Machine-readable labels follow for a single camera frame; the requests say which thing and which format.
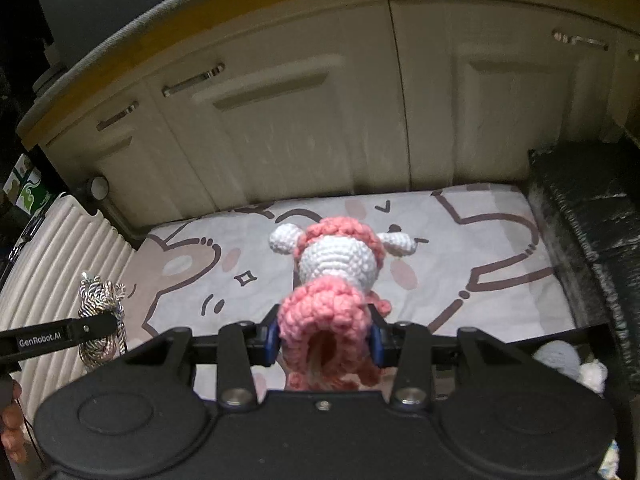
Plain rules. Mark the pink white crochet doll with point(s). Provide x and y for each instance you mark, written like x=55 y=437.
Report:
x=325 y=321

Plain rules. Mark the green white box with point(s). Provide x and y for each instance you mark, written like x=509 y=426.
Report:
x=25 y=189

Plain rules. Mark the cartoon bear bed sheet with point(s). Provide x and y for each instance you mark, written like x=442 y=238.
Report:
x=470 y=255

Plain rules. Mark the white yarn pom-pom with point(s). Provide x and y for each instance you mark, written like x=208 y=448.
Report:
x=593 y=376

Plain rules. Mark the cream cabinet front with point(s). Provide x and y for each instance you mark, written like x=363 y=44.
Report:
x=202 y=105

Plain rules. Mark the grey crochet mouse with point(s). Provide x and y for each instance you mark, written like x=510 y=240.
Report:
x=560 y=356

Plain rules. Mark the suitcase wheel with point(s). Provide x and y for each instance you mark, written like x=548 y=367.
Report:
x=98 y=188

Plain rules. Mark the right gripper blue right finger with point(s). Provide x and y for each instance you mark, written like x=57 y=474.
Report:
x=382 y=347

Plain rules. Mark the black gift box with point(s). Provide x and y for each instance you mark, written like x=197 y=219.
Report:
x=595 y=342

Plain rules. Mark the cream ribbed suitcase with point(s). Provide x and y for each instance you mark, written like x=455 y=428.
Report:
x=43 y=286

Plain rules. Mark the blue floral silk pouch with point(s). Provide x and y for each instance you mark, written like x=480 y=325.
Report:
x=609 y=466

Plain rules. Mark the person's left hand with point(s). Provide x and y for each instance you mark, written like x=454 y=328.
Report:
x=12 y=422

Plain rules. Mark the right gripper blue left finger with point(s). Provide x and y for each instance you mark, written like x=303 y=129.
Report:
x=269 y=337

